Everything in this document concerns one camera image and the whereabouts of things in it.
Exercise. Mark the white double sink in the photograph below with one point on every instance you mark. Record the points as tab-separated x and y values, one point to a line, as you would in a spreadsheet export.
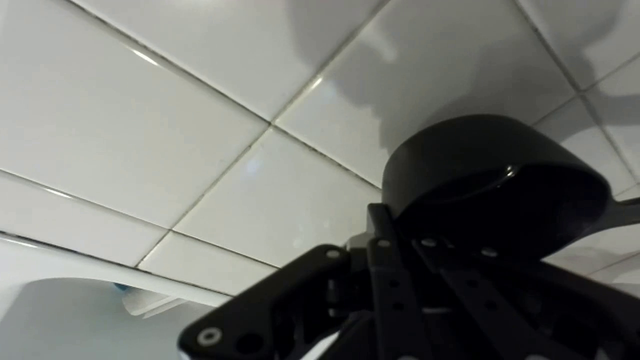
66	326

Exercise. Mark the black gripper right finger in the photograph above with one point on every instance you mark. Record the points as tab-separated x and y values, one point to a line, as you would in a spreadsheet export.
466	313

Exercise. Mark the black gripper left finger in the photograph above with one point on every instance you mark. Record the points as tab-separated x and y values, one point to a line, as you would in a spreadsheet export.
292	301

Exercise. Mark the small black pan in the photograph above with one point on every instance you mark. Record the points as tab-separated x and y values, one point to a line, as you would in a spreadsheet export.
466	160

